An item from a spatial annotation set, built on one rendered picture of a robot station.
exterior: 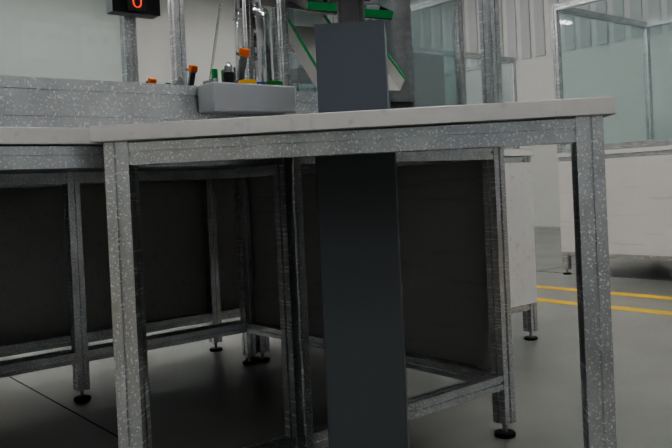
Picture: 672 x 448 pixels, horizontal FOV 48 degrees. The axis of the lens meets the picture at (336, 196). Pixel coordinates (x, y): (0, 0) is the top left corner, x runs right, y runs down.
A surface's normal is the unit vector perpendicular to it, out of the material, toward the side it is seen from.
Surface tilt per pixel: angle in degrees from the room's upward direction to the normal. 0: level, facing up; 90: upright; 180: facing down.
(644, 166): 90
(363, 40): 90
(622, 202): 90
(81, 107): 90
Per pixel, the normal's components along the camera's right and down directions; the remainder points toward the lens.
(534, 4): -0.77, 0.04
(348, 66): -0.10, 0.02
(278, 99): 0.63, -0.02
